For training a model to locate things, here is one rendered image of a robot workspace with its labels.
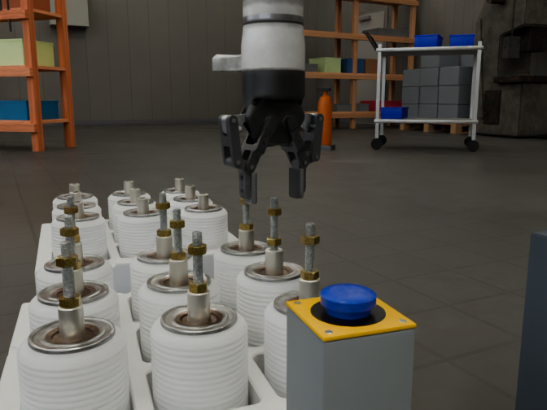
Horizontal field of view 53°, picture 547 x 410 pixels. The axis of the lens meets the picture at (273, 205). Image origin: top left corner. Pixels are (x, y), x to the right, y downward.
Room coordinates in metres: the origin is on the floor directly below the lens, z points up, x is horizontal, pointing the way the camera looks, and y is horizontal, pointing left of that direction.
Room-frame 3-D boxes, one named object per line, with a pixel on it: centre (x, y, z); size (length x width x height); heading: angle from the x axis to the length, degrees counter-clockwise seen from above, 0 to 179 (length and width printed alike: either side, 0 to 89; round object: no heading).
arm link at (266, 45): (0.68, 0.01, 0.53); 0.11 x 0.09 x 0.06; 35
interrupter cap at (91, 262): (0.70, 0.26, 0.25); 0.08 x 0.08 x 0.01
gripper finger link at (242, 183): (0.64, 0.04, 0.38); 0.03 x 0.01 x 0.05; 125
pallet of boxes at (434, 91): (8.46, -2.63, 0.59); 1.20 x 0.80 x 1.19; 27
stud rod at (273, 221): (0.67, 0.00, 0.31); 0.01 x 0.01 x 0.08
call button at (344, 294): (0.38, -0.05, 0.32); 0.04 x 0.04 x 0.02
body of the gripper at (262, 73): (0.66, 0.00, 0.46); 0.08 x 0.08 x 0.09
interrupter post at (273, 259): (0.67, 0.00, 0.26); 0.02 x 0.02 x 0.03
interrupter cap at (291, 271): (0.67, 0.00, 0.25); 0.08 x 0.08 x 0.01
